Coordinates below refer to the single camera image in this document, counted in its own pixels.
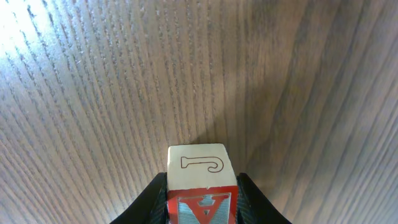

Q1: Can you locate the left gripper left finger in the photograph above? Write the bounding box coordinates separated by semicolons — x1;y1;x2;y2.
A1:
111;172;168;224

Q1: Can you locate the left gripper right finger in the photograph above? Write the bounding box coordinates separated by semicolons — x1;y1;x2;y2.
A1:
236;173;291;224

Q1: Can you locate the red letter A block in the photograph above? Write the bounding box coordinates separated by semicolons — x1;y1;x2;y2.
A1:
167;143;238;224

